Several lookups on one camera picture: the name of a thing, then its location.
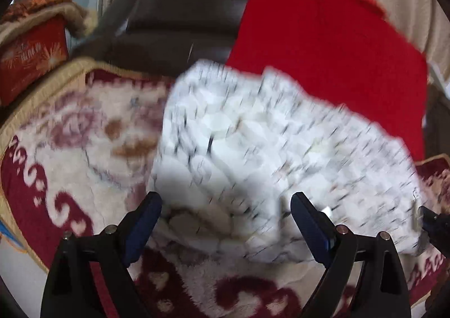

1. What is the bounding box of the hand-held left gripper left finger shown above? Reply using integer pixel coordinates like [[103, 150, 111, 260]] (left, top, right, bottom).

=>
[[40, 191, 163, 318]]

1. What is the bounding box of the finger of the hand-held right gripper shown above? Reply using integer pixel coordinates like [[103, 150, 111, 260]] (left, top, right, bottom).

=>
[[417, 205, 450, 255]]

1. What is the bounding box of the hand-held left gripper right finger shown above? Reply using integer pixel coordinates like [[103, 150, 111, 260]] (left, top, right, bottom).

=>
[[290, 192, 412, 318]]

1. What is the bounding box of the white crackle-patterned coat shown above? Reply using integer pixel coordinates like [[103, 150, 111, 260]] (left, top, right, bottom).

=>
[[148, 60, 428, 264]]

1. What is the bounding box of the floral red sofa mat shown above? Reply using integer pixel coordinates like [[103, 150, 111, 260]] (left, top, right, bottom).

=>
[[0, 58, 450, 318]]

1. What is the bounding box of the white rod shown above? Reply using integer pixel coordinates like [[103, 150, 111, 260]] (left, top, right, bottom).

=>
[[428, 61, 450, 89]]

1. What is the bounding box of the red blanket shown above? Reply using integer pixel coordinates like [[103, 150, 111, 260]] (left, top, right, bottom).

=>
[[225, 0, 428, 160]]

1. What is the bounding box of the red cardboard box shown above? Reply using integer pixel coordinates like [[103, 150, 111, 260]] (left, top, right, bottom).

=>
[[0, 16, 69, 108]]

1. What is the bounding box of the brown leather sofa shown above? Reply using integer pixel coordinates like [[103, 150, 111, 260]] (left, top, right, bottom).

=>
[[70, 0, 257, 78]]

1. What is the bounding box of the beige dotted curtain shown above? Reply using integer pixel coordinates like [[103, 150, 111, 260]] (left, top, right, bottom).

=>
[[102, 0, 450, 58]]

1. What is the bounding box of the beige jacket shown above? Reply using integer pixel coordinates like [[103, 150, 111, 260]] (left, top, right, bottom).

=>
[[0, 2, 100, 49]]

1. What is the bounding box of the orange patterned cloth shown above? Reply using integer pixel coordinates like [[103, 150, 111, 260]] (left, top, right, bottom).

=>
[[2, 0, 75, 21]]

